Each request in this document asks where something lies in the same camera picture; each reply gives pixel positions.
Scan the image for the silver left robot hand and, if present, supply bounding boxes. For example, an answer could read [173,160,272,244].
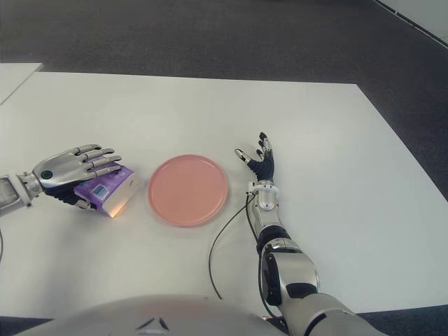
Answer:
[31,142,123,211]

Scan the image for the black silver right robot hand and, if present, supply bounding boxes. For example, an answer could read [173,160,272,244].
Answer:
[234,132,277,185]

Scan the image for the purple tissue paper pack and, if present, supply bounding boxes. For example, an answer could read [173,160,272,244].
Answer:
[73,161,137,218]

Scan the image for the pink round plate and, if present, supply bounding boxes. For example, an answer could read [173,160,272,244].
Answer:
[147,153,231,228]

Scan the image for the grey robot torso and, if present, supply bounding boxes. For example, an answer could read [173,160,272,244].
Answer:
[13,295,281,336]

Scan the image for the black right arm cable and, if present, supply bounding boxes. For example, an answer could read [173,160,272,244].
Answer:
[208,194,277,319]

